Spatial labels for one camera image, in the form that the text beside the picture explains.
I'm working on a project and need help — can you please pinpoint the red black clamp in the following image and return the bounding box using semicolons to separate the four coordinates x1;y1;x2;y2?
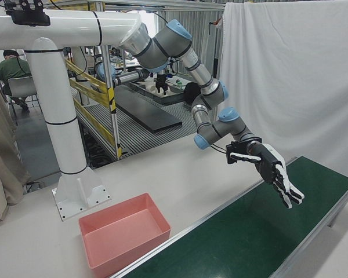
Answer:
209;17;224;30

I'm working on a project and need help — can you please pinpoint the dark grey tray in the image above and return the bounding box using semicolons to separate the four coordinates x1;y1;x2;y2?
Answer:
129;80;193;105

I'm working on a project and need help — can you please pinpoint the white curtain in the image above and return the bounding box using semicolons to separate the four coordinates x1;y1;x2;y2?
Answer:
216;0;348;178

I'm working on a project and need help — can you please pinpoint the beige curtain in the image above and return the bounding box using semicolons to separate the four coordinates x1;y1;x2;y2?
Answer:
0;69;30;228

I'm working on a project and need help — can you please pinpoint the person in green shirt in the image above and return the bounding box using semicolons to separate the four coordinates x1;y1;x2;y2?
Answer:
0;49;33;111

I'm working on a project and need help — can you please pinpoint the black camera on stand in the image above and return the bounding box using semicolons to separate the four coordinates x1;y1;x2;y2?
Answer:
4;0;51;27

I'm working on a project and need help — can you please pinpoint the green conveyor belt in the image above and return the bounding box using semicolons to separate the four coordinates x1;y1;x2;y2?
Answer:
110;155;348;278

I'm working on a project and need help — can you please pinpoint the pink plastic basket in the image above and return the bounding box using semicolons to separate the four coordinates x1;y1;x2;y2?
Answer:
78;192;172;278

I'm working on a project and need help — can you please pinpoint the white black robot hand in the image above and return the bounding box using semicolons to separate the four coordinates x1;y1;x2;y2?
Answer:
228;142;305;210

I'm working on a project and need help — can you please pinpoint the white chair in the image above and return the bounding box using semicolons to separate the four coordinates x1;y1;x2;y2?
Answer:
6;75;40;111

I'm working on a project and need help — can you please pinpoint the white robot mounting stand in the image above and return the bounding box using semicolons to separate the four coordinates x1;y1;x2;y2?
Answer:
0;8;143;222

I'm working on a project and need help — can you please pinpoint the black neighbouring robot gripper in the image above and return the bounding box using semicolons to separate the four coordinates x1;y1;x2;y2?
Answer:
154;73;170;96

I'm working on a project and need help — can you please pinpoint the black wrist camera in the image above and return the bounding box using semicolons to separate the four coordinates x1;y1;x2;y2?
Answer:
225;138;263;166

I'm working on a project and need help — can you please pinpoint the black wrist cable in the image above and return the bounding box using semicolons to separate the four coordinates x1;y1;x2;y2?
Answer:
211;142;230;155

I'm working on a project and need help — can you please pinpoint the black platform plate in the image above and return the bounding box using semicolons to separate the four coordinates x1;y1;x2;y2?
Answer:
114;85;183;134

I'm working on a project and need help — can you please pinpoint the yellow black striped safety barrier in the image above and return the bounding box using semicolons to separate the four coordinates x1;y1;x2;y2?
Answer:
64;58;124;159

